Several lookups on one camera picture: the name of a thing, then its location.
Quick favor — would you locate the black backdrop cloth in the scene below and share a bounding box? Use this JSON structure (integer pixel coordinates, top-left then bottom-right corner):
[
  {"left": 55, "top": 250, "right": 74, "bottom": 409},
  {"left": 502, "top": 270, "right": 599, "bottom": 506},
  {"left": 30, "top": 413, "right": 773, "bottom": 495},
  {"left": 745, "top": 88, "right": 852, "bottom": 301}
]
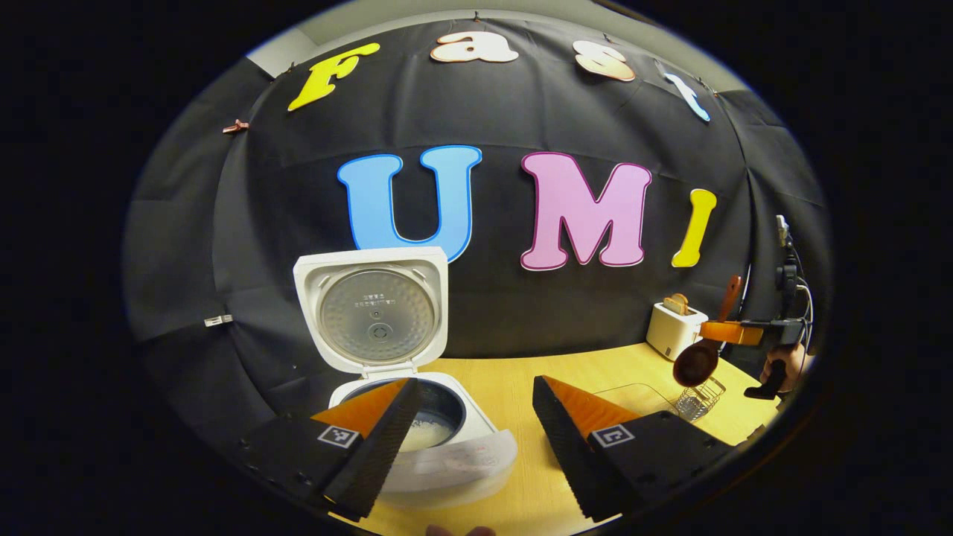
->
[{"left": 123, "top": 9, "right": 833, "bottom": 447}]

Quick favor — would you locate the white toaster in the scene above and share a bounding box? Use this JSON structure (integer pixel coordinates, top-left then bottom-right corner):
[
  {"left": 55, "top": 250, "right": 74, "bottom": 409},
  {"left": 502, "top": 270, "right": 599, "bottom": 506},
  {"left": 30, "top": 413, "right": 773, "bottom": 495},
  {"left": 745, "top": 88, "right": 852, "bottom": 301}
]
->
[{"left": 646, "top": 301, "right": 710, "bottom": 362}]

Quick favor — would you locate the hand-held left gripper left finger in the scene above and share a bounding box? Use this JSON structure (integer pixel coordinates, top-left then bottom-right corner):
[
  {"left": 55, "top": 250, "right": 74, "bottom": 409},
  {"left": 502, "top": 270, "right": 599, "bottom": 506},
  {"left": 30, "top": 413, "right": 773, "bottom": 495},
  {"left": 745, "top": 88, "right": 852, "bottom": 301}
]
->
[{"left": 238, "top": 377, "right": 422, "bottom": 522}]

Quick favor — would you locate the white rice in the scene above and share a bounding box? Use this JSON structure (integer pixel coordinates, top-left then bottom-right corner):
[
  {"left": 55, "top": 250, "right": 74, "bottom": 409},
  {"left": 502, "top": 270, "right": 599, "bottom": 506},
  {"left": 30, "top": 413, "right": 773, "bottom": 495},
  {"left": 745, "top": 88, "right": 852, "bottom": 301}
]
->
[{"left": 401, "top": 421, "right": 456, "bottom": 452}]

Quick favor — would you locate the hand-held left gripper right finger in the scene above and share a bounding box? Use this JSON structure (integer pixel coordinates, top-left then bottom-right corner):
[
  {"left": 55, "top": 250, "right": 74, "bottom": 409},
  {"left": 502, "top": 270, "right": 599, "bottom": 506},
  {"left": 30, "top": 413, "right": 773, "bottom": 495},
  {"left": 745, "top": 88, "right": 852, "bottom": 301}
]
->
[{"left": 532, "top": 374, "right": 734, "bottom": 522}]

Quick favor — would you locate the metal wire chopstick holder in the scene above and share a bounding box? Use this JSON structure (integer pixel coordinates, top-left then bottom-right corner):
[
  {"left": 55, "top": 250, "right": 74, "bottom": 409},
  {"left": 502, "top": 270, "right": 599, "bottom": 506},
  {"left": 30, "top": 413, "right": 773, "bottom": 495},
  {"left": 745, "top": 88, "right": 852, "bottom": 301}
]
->
[{"left": 675, "top": 376, "right": 727, "bottom": 423}]

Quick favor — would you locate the white rice cooker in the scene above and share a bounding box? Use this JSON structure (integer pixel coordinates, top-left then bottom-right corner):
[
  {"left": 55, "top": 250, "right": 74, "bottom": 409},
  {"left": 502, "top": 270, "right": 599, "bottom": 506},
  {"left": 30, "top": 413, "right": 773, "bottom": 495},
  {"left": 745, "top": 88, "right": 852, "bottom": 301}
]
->
[{"left": 293, "top": 246, "right": 519, "bottom": 511}]

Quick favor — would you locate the brown wooden spoon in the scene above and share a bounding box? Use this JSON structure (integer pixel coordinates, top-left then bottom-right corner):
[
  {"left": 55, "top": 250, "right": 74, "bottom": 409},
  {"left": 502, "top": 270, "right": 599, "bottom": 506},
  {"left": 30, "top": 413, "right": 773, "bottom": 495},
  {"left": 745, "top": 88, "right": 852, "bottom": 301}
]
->
[{"left": 672, "top": 275, "right": 744, "bottom": 388}]

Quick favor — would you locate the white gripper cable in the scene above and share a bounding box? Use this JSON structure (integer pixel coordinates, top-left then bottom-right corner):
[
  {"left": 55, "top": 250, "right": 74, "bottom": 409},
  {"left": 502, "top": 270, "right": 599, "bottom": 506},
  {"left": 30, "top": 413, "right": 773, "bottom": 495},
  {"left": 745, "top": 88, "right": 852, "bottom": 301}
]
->
[{"left": 795, "top": 281, "right": 817, "bottom": 352}]

